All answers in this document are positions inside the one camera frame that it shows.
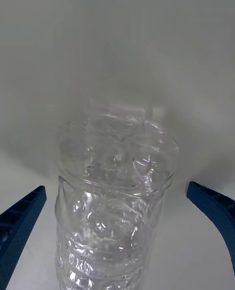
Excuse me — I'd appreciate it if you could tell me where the clear plastic bottle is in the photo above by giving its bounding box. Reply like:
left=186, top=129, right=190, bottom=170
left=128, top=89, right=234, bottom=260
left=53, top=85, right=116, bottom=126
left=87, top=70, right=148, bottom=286
left=55, top=99, right=181, bottom=290

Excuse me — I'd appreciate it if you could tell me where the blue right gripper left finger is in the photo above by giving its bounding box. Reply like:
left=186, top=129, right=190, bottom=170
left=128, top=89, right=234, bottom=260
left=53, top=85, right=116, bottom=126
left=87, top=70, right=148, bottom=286
left=0, top=185, right=47, bottom=290

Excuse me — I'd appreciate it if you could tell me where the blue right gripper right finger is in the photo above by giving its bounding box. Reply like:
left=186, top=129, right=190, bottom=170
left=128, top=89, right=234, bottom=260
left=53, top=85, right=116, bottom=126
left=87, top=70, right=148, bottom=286
left=186, top=181, right=235, bottom=280

